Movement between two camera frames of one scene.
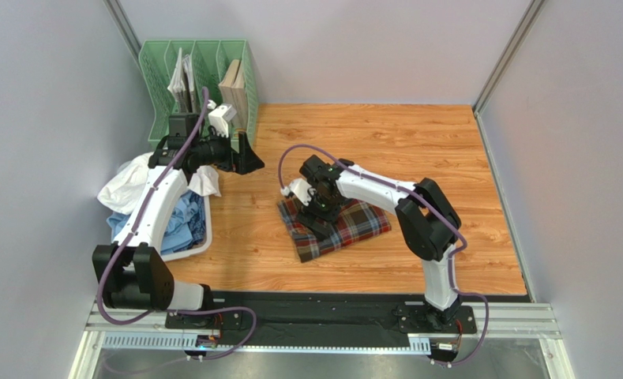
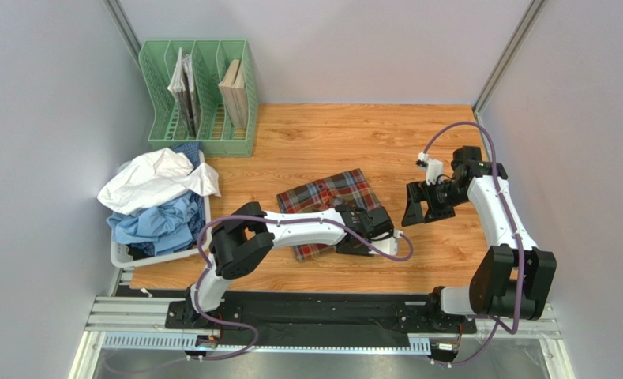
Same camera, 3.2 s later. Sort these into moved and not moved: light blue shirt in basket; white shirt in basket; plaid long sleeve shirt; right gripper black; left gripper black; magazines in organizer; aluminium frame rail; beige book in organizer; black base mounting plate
Moved: plaid long sleeve shirt; left gripper black; right gripper black
Not moved: aluminium frame rail; light blue shirt in basket; white shirt in basket; magazines in organizer; beige book in organizer; black base mounting plate
